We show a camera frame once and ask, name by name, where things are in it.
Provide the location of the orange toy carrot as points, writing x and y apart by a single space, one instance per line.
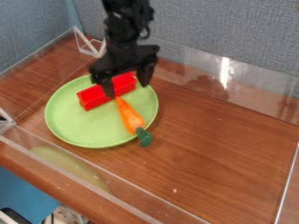
133 122

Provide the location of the green plate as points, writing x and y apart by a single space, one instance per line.
99 128

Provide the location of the red rectangular block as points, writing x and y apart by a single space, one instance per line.
93 97

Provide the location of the clear acrylic wall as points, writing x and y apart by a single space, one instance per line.
39 73
250 86
89 189

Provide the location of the clear acrylic front wall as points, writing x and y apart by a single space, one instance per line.
89 189

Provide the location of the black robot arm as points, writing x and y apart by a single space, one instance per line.
125 25

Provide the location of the clear acrylic corner bracket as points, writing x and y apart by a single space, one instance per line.
91 47

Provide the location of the clear acrylic left wall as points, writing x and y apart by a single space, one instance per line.
39 73

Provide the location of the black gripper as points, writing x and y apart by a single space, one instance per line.
120 59

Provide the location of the clear acrylic back wall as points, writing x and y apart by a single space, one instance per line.
250 86

